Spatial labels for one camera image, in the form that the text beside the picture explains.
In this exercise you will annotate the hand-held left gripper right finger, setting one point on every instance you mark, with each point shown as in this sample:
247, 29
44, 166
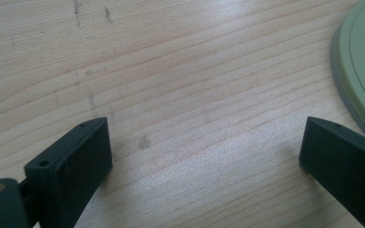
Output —
345, 167

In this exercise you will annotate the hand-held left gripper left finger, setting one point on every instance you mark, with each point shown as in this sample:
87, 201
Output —
69, 171

